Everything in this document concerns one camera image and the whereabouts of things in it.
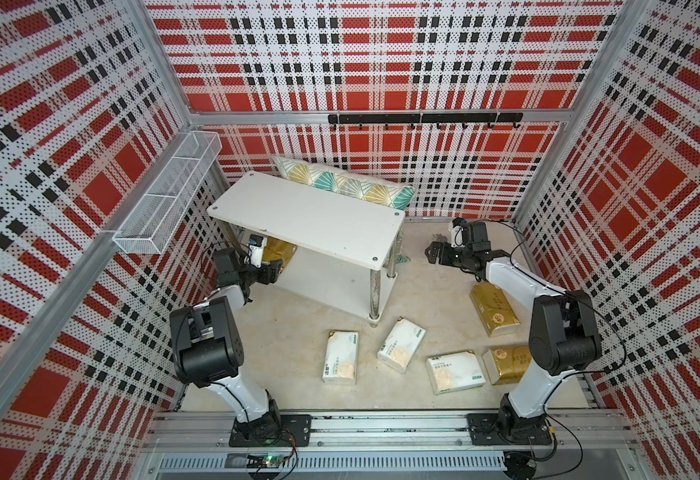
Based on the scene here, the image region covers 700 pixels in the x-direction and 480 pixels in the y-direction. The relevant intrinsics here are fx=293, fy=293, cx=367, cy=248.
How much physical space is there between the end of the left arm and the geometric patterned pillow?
270 mm

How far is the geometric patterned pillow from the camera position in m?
0.78

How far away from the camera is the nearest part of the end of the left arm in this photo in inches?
33.1
